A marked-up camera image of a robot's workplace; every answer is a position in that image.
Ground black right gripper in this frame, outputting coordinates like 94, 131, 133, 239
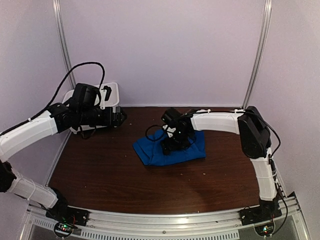
161, 129, 192, 155

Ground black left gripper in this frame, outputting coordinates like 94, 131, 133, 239
78, 106, 127, 127

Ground blue pleated skirt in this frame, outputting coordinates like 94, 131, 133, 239
132, 130, 206, 167

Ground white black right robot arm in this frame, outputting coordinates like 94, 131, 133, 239
160, 106, 278, 221

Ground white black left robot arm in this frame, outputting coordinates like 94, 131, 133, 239
0, 82, 126, 222

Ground white plastic laundry bin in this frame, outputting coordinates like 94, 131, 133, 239
61, 81, 121, 136

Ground left round circuit board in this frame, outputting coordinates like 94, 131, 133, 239
53, 222, 76, 238

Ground round circuit board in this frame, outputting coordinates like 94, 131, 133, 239
53, 222, 76, 238
254, 222, 275, 237

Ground right round circuit board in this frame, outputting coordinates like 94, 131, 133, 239
254, 222, 275, 237

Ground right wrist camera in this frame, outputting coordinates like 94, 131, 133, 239
162, 124, 176, 138

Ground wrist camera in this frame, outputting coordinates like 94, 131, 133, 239
94, 85, 112, 110
162, 124, 176, 138

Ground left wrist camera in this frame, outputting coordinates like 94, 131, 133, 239
94, 85, 112, 110

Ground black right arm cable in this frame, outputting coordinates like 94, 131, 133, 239
144, 124, 167, 143

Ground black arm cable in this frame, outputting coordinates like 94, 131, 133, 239
144, 124, 167, 143
28, 62, 106, 121

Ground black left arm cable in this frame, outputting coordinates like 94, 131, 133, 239
28, 62, 106, 121

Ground aluminium front rail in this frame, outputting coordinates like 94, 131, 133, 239
24, 192, 306, 240

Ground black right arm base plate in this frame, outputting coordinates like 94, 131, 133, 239
239, 199, 282, 226

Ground aluminium frame post left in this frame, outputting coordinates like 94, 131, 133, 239
51, 0, 78, 91

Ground aluminium frame post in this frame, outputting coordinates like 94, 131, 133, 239
51, 0, 78, 91
242, 0, 273, 108

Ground aluminium frame post right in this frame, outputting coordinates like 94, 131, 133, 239
242, 0, 273, 108

